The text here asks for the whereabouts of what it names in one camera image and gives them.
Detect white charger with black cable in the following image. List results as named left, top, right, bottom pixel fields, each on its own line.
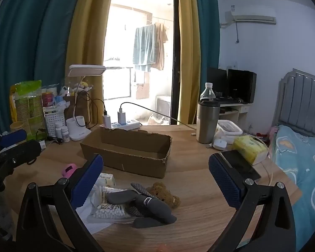
left=103, top=110, right=111, bottom=129

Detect black monitor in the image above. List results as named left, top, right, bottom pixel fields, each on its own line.
left=207, top=68, right=257, bottom=104

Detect white pill bottle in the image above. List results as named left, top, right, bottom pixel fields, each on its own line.
left=61, top=126, right=70, bottom=143
left=55, top=122, right=62, bottom=139

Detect brown cardboard box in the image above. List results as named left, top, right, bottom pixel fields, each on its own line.
left=81, top=127, right=172, bottom=179

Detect steel travel tumbler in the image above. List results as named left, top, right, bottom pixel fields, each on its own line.
left=196, top=100, right=220, bottom=144

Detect white perforated basket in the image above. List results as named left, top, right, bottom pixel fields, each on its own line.
left=43, top=106, right=65, bottom=137

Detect white desk lamp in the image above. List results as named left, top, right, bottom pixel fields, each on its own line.
left=66, top=64, right=106, bottom=141

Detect black smartphone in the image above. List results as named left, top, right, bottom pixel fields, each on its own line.
left=222, top=150, right=261, bottom=181

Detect white lidded container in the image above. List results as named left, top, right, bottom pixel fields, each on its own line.
left=214, top=119, right=243, bottom=144

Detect white power strip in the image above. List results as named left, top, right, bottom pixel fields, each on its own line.
left=110, top=119, right=141, bottom=130

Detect white computer mouse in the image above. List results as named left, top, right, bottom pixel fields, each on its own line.
left=212, top=138, right=228, bottom=151

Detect blue patterned bedsheet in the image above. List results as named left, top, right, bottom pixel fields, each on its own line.
left=271, top=125, right=315, bottom=251

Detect grey bed headboard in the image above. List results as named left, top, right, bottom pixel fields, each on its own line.
left=272, top=69, right=315, bottom=137

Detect plush toys in bag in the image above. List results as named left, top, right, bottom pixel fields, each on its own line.
left=67, top=81, right=93, bottom=96

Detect pink soft pouch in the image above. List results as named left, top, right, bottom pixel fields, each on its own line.
left=61, top=163, right=78, bottom=179

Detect clear water bottle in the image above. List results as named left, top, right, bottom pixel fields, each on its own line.
left=200, top=83, right=216, bottom=101

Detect green paper cup package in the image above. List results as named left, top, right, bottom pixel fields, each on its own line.
left=9, top=80, right=45, bottom=140

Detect small tissue pack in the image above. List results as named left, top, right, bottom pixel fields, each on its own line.
left=95, top=173, right=116, bottom=188

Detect white tv stand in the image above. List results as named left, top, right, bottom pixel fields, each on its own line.
left=219, top=104, right=252, bottom=131

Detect brown teddy bear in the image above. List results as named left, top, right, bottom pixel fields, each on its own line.
left=146, top=182, right=181, bottom=209

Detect yellow tissue pack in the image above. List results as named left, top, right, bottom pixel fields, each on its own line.
left=232, top=135, right=269, bottom=165

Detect red can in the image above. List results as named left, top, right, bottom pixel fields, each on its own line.
left=41, top=92, right=54, bottom=108

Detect white air conditioner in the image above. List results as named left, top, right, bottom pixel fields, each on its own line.
left=225, top=5, right=277, bottom=25

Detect dark grey dotted socks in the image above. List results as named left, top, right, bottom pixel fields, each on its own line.
left=106, top=182, right=177, bottom=229

